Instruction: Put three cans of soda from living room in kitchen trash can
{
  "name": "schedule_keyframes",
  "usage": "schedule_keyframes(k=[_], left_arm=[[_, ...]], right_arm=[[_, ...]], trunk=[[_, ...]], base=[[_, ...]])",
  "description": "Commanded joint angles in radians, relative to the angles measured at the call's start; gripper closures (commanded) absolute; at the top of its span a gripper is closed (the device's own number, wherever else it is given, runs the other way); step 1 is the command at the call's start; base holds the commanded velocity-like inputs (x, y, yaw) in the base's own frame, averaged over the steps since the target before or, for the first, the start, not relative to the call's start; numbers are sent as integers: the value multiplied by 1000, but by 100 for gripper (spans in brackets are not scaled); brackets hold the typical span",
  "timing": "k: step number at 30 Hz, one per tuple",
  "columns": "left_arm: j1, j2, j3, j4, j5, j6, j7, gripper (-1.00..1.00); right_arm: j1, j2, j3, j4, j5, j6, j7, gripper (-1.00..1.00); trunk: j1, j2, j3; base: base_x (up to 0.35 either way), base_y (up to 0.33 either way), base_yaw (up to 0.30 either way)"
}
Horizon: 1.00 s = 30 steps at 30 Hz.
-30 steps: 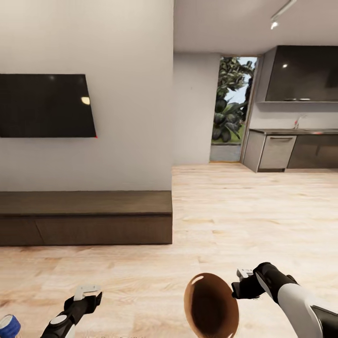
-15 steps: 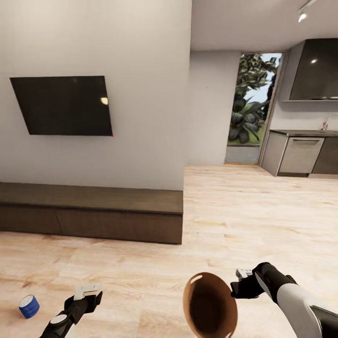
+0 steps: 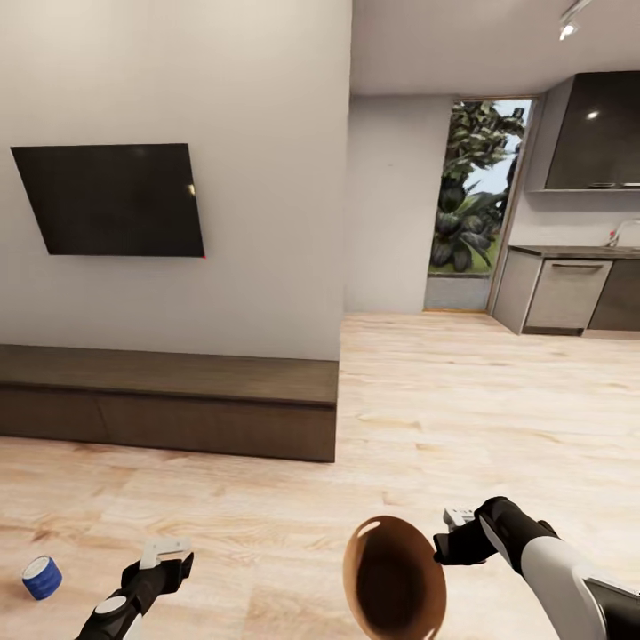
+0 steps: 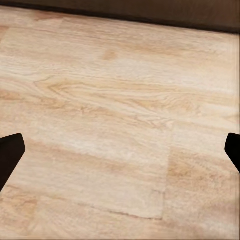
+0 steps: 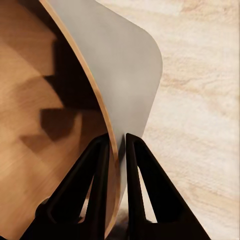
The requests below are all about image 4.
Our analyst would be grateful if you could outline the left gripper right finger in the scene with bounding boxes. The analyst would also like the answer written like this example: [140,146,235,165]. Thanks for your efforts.
[224,132,240,172]

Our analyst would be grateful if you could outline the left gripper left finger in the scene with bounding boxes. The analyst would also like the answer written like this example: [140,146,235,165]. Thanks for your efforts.
[0,133,26,192]

